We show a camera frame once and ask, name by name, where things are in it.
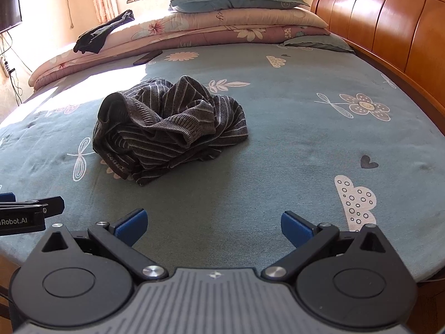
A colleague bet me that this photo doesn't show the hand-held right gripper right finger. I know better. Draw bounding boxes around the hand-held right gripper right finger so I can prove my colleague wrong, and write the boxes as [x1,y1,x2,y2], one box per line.
[261,210,397,282]

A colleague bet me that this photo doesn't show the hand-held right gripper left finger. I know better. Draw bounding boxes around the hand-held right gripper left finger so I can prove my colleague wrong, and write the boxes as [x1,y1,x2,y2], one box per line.
[42,208,169,282]

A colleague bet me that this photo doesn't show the grey striped sweater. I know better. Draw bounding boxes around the grey striped sweater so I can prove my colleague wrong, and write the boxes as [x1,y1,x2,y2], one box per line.
[92,75,249,186]

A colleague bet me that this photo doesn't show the black smartphone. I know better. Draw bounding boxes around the black smartphone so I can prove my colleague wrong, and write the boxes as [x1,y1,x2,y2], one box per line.
[133,50,163,66]

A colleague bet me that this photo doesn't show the black garment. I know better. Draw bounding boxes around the black garment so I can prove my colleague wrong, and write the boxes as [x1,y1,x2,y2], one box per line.
[73,10,135,55]

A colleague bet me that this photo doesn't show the flat teal pillow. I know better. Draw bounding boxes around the flat teal pillow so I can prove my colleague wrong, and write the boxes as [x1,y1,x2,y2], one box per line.
[280,35,355,54]

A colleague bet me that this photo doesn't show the black television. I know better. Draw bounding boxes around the black television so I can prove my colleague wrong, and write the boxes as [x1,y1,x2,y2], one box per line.
[0,0,22,33]

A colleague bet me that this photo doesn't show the pink floral folded quilt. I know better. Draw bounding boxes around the pink floral folded quilt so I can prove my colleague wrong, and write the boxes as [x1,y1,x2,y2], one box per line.
[28,7,331,93]

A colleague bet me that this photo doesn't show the wooden headboard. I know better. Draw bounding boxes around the wooden headboard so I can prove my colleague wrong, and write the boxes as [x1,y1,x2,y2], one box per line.
[310,0,445,140]

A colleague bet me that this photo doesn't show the black cable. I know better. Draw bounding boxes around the black cable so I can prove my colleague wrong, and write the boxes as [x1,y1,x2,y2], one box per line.
[0,31,22,105]

